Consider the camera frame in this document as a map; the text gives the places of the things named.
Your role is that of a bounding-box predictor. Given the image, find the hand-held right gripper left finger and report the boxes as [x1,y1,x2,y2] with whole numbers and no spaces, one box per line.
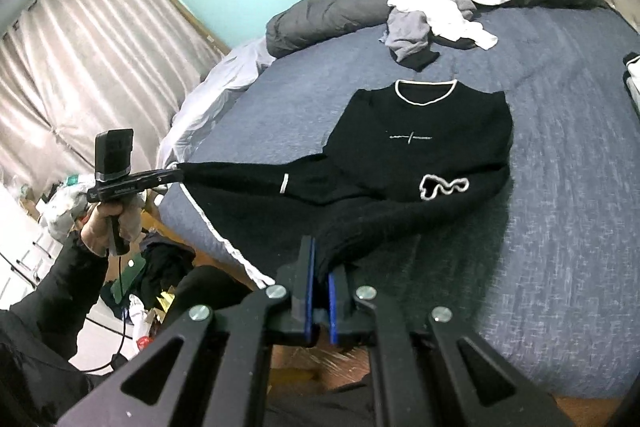
[55,234,318,427]

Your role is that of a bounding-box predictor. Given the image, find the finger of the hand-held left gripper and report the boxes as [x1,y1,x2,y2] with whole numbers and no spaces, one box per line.
[146,163,187,190]

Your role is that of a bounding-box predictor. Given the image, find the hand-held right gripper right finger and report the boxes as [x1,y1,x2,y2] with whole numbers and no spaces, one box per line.
[327,269,576,427]

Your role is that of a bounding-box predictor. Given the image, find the black sweater with white trim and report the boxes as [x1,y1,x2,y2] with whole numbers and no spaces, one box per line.
[175,78,514,290]

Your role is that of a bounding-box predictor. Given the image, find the person's left forearm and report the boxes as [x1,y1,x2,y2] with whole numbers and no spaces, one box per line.
[10,232,108,340]

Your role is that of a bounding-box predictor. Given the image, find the folded white and black clothes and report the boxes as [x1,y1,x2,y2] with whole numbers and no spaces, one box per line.
[622,52,640,118]

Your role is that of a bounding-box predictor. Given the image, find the person's left hand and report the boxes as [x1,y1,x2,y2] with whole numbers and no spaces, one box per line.
[80,196,147,259]

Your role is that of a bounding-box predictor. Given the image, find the plastic bag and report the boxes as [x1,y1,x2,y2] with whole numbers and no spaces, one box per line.
[37,174,101,244]

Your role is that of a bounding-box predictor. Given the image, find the person's black trouser leg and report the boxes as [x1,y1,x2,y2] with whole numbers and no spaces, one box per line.
[167,263,253,340]

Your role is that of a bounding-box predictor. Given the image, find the beige curtain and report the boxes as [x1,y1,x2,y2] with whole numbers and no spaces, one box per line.
[0,0,226,195]

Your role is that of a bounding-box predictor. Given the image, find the green flat plate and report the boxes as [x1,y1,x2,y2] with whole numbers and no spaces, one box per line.
[112,254,149,309]

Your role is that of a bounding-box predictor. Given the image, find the light grey crumpled sheet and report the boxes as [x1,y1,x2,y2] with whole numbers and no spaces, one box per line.
[160,38,277,168]

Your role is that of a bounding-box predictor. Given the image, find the white drawer cabinet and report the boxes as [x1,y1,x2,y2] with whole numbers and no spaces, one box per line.
[0,184,63,294]

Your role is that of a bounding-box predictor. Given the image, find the wooden strip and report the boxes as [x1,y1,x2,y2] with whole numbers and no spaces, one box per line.
[170,0,233,56]

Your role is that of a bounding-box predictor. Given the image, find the blue patterned bed cover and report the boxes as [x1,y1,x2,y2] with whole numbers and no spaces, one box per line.
[157,4,640,403]

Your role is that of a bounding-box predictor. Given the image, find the black garment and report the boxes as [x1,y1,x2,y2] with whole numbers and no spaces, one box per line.
[390,34,479,72]

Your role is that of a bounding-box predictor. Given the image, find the grey garment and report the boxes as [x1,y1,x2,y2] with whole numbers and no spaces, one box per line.
[379,7,433,62]

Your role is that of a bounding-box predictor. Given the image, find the white shirt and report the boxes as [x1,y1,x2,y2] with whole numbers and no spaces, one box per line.
[387,0,521,52]

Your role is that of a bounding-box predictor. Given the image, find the black cable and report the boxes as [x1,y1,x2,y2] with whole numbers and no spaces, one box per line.
[82,257,132,377]

